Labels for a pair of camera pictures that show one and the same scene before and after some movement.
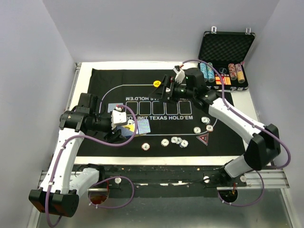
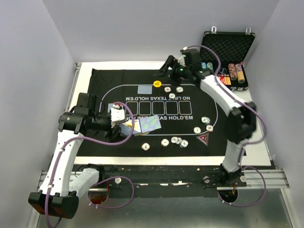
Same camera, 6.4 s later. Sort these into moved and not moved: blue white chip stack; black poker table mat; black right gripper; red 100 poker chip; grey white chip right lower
Moved: black right gripper
Not moved: red 100 poker chip; grey white chip right lower; blue white chip stack; black poker table mat
